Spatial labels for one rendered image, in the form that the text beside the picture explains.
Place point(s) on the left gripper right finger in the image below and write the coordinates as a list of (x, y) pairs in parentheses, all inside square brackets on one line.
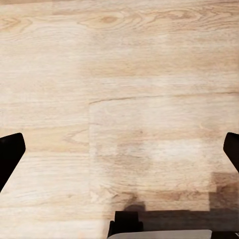
[(231, 148)]

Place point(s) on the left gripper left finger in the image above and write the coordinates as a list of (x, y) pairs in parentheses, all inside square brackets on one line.
[(12, 148)]

